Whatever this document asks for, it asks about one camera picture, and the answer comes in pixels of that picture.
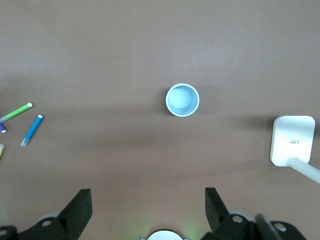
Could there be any translucent light blue cup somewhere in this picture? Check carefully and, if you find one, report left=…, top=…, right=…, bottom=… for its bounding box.
left=165, top=83, right=201, bottom=118

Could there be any green marker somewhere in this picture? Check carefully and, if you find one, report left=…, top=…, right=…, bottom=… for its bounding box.
left=0, top=102, right=34, bottom=123

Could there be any white lamp base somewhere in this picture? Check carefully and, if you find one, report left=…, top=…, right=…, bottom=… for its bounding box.
left=269, top=115, right=320, bottom=185

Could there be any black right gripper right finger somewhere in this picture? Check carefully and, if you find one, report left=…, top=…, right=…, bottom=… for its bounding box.
left=201, top=187, right=307, bottom=240

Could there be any blue marker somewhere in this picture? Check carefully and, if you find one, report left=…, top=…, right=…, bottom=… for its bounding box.
left=20, top=114, right=44, bottom=147

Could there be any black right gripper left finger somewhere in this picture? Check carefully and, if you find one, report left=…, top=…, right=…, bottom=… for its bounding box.
left=0, top=188, right=93, bottom=240

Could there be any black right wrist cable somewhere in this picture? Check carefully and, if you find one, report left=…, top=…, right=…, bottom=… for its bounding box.
left=254, top=213, right=280, bottom=240

